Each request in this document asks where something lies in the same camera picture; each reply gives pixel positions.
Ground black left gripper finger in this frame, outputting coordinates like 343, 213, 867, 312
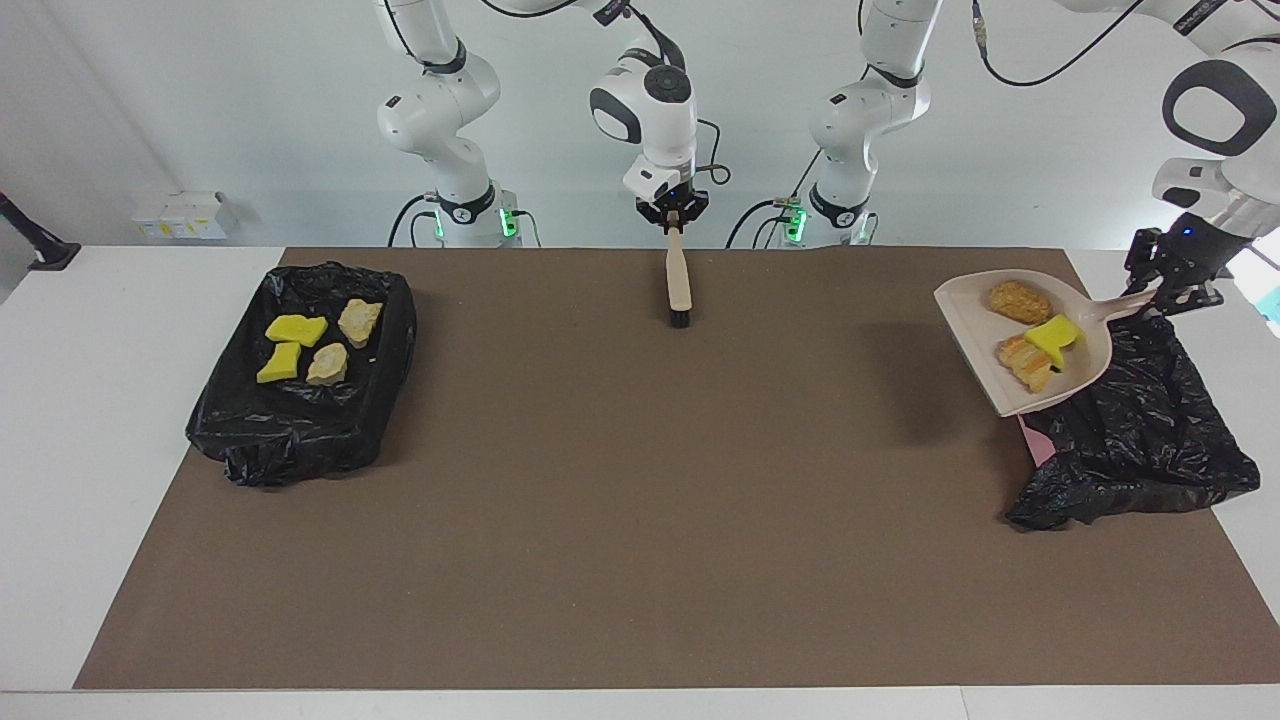
1125, 228, 1168, 293
1163, 270, 1227, 317

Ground beige hand brush black bristles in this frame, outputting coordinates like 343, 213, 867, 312
664, 222, 694, 330

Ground notched yellow sponge piece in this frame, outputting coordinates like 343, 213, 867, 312
1023, 314, 1086, 368

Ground brown bread roll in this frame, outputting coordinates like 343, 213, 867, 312
988, 280, 1054, 324

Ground striped orange bread piece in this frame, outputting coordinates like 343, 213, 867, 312
996, 335, 1056, 394

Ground beige plastic dustpan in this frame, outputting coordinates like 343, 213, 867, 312
933, 269, 1163, 419

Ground orange striped scrap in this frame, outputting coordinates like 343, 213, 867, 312
337, 298, 384, 349

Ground pale tan scrap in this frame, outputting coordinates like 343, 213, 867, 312
305, 343, 350, 387

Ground large yellow sponge piece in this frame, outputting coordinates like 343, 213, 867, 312
266, 313, 330, 347

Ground small yellow green sponge piece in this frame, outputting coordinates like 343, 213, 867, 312
256, 341, 303, 385

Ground black plastic trash bag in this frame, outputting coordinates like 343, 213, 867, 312
1005, 315, 1261, 531
186, 262, 418, 488

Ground pink plastic bin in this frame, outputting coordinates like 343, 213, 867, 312
1015, 415, 1059, 469

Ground brown table mat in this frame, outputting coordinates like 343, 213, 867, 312
73, 247, 1280, 691

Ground right arm gripper cable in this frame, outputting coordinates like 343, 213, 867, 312
480, 0, 731, 186

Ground arm gripper cable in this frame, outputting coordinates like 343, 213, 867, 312
970, 0, 1151, 88
480, 0, 731, 186

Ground left arm gripper cable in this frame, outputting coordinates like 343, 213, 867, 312
970, 0, 1151, 88

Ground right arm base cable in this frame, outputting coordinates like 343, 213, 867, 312
388, 193, 441, 248

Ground white wall boxes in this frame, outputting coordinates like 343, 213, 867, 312
132, 190, 241, 241

